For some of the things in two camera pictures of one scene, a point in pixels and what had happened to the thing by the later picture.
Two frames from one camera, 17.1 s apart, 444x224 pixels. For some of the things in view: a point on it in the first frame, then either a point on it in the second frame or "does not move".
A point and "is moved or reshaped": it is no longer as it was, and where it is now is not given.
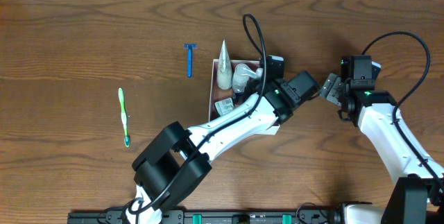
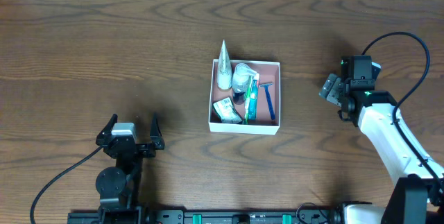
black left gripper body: x=252 y=87 -> x=139 y=148
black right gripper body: x=333 y=89 does not move
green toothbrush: x=126 y=139 -> x=247 y=103
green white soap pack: x=225 y=106 does not move
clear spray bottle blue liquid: x=240 y=82 does not move
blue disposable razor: x=190 y=47 is moved or reshaped
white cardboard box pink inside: x=234 y=82 does not move
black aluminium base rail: x=214 y=217 does not move
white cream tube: x=224 y=73 does not move
